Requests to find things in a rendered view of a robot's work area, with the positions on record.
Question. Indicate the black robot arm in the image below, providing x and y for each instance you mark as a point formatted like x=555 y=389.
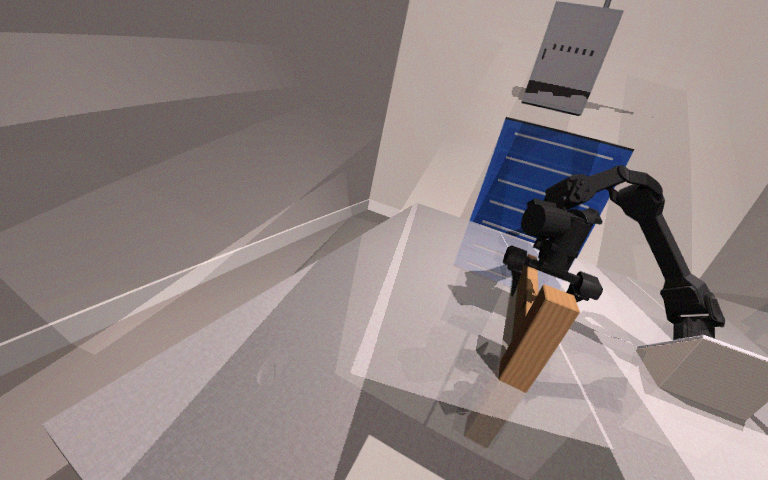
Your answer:
x=643 y=201

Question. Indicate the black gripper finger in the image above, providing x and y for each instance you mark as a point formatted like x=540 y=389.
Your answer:
x=578 y=296
x=515 y=278

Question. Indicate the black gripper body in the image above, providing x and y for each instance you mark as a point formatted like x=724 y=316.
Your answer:
x=556 y=261

